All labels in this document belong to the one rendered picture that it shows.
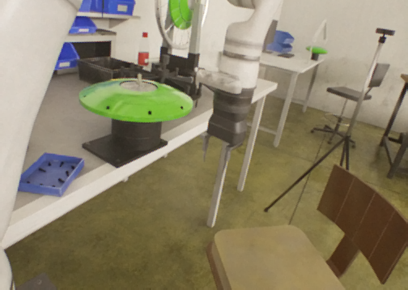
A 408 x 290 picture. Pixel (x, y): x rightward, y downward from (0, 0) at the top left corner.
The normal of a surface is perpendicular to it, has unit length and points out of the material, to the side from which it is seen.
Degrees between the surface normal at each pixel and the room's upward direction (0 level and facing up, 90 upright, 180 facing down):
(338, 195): 90
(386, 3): 90
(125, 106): 23
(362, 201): 90
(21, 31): 88
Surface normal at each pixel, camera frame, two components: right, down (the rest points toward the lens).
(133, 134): 0.12, 0.40
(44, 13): 0.83, 0.39
